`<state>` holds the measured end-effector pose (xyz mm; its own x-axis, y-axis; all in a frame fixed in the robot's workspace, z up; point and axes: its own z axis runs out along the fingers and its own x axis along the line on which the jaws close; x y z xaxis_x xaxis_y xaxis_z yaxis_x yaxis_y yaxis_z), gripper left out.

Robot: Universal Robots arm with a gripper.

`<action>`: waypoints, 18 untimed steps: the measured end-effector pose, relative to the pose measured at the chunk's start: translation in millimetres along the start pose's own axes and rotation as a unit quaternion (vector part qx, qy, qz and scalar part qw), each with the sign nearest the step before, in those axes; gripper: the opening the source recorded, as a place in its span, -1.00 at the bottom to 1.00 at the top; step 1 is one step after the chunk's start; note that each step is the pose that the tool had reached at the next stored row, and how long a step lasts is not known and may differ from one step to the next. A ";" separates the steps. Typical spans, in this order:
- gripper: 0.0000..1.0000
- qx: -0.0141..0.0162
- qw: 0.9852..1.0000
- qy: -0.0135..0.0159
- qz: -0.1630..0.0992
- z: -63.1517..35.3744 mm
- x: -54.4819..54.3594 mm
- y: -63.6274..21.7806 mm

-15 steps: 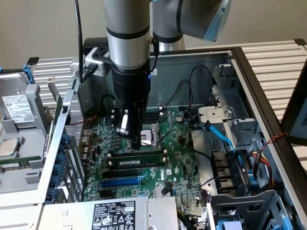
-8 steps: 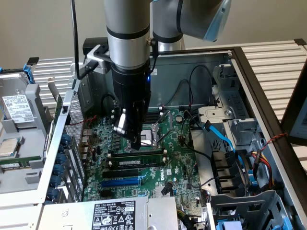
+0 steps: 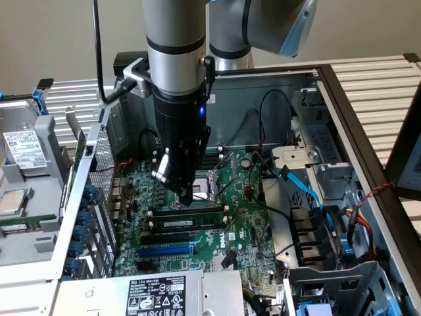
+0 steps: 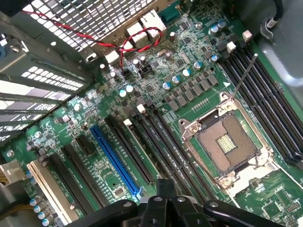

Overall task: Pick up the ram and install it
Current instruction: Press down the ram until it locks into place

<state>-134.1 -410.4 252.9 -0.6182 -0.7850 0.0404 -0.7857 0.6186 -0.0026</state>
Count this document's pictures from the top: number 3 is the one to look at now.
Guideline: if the silver CPU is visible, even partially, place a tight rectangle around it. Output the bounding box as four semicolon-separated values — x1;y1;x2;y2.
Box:
0;190;28;217

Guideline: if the grey disk bay, blue latch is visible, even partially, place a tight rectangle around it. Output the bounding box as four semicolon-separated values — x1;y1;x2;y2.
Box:
284;259;395;316

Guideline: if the green graphics card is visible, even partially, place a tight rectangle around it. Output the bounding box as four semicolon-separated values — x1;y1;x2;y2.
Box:
64;105;88;174

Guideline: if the metal socket cover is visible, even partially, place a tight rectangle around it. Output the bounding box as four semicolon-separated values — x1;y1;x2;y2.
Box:
210;150;238;198

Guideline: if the green RAM stick with label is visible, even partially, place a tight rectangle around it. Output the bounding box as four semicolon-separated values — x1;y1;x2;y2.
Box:
0;214;59;235
147;212;230;231

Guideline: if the silver chipset heatsink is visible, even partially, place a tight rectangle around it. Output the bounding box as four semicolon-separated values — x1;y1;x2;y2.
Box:
210;255;231;273

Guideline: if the long black expansion slot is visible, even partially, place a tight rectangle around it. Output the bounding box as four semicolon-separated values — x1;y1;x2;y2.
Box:
140;231;192;247

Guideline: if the dark framed white panel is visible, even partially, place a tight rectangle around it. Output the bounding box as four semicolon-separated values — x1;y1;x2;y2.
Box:
384;77;421;238

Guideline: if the blue disk carrier rail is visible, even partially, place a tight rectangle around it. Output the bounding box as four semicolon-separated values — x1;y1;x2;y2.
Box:
32;86;49;116

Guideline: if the long black looped wire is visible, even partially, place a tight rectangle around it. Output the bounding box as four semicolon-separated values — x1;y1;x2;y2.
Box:
258;89;296;155

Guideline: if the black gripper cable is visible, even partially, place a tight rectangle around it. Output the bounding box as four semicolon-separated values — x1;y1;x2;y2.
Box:
201;55;217;109

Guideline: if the red black twisted wire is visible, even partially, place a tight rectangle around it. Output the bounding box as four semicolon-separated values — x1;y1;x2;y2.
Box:
357;182;395;209

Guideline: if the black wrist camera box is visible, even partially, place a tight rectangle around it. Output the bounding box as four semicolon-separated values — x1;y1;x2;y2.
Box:
112;51;149;77

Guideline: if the yellow red black wire bundle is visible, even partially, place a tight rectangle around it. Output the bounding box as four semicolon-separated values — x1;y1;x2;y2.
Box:
340;203;379;261

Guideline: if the green Dell motherboard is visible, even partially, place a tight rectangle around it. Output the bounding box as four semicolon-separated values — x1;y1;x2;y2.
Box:
113;149;287;297

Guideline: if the CPU socket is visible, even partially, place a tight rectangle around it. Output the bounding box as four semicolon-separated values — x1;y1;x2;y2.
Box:
190;177;225;205

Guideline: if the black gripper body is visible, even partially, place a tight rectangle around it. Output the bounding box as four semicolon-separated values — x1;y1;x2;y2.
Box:
153;86;209;166

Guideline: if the silver hard disk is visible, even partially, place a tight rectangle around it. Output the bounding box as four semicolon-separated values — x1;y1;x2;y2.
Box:
0;100;45;169

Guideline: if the metal locking lever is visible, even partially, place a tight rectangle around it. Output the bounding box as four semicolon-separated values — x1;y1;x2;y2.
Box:
193;182;238;202

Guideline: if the black RAM slot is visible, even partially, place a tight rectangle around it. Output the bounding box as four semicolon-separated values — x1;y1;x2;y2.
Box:
151;148;228;165
151;157;220;171
146;203;230;218
146;217;230;234

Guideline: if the blue expansion slot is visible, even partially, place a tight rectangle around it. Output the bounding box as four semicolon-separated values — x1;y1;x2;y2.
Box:
137;245;194;260

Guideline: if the thin red wire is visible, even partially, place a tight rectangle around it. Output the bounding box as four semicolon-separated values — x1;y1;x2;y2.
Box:
91;158;134;174

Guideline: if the grey metal disk bay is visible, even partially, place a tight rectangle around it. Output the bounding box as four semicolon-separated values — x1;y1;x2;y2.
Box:
271;87;359;205

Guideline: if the open grey PC case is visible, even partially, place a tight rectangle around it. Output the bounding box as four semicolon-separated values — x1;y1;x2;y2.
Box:
49;64;421;316

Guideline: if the grey parts rack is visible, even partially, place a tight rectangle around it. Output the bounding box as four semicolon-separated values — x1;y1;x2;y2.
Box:
0;88;77;268

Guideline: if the blue SATA wire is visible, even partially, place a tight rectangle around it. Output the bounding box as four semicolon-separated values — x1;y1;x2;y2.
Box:
278;165;333;218

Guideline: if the black camera cable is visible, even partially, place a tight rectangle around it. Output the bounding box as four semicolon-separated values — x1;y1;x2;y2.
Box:
91;0;136;103

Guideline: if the grey power supply with label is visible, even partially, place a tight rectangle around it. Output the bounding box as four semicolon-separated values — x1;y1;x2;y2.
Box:
57;269;246;316

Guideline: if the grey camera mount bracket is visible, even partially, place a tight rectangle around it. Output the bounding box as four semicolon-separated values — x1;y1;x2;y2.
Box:
122;57;157;99

